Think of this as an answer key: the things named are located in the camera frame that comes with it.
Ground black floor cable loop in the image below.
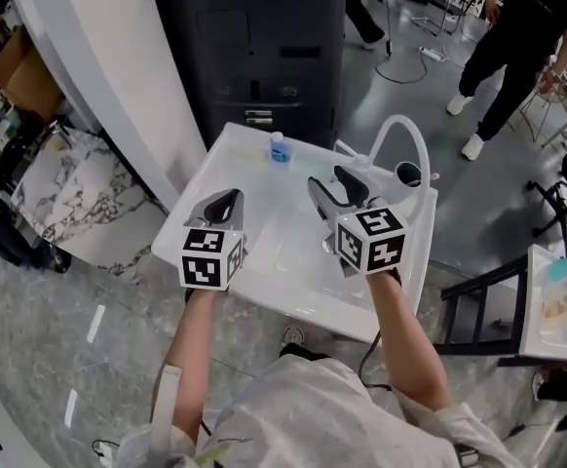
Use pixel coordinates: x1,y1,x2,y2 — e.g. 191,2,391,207
374,41,430,86

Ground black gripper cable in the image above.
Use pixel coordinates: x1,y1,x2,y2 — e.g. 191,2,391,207
358,329,397,395

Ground white ceramic sink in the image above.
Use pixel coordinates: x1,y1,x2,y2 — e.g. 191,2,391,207
519,244,567,363
150,122,439,345

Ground person's left forearm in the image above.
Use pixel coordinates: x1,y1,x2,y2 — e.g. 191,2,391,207
164,288,219,446

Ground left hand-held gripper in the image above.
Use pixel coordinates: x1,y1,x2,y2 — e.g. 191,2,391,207
180,188,249,292

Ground person's white shoe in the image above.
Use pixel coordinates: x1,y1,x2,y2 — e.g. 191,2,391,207
282,325,307,348

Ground large black cabinet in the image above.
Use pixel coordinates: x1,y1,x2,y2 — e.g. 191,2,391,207
154,0,348,151

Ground person's white shirt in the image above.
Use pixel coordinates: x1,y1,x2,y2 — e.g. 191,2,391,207
117,353,526,468

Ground blue liquid bottle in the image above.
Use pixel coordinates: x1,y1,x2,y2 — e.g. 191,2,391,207
268,131,291,168

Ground person's right forearm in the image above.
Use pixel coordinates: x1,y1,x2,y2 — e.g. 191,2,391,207
365,269,456,414

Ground beige shoulder strap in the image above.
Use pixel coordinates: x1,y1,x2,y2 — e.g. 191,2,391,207
149,363,183,468

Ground large cardboard box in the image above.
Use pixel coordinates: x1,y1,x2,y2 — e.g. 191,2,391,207
0,25,66,127

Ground black sink stand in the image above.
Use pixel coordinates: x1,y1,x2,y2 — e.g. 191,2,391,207
432,253,531,368

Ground marble pattern table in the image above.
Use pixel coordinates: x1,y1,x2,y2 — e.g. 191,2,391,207
10,127,173,283

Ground white faucet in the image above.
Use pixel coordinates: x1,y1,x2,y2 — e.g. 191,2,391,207
334,113,432,221

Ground gold wire chair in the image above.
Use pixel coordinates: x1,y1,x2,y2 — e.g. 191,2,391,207
516,60,567,151

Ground grey-blue cup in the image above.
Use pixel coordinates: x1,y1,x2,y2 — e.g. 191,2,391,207
393,161,428,202

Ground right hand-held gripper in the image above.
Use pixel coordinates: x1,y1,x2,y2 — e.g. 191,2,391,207
307,165,408,279

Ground person's black trousers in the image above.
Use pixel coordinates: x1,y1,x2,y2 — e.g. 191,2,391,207
279,341,332,363

